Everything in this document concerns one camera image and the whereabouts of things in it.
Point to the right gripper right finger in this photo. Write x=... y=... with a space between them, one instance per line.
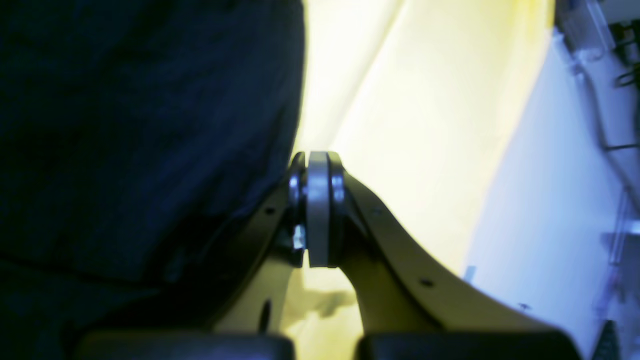
x=412 y=307

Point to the black T-shirt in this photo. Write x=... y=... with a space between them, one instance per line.
x=134 y=134

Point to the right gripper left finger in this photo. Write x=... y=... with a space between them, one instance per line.
x=235 y=312

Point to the yellow table cloth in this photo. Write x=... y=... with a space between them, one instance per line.
x=420 y=99

